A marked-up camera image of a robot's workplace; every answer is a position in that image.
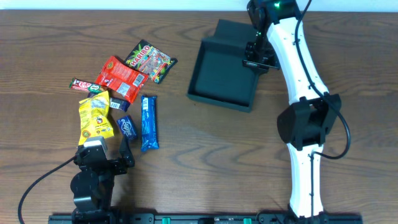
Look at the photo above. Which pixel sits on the Haribo gummy bag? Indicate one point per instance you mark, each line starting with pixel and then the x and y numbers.
pixel 150 60

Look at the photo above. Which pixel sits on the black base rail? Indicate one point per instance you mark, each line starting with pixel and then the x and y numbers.
pixel 149 218

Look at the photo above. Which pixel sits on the blue Eclipse mints tin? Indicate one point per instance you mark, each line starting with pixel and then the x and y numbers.
pixel 127 127

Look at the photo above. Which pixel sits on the blue Oreo cookie pack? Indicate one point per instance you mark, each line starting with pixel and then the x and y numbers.
pixel 148 123

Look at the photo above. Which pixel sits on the red candy bag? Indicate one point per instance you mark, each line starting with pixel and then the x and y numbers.
pixel 121 78

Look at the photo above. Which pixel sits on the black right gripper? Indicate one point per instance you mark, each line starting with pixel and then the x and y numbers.
pixel 259 65

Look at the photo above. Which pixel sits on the yellow candy bag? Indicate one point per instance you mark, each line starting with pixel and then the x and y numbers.
pixel 94 120

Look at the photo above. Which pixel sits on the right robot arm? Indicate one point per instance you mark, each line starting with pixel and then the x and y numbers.
pixel 280 43

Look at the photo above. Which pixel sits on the dark green box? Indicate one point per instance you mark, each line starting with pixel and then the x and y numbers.
pixel 219 77

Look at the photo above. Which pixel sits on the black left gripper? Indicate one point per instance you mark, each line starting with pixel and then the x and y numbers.
pixel 127 158

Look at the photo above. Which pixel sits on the KitKat Milo bar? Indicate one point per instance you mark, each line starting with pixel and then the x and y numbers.
pixel 81 85

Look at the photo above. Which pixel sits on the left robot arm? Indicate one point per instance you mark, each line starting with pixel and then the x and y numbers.
pixel 93 186

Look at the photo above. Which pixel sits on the dark blue chocolate bar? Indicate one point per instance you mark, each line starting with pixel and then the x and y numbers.
pixel 119 104

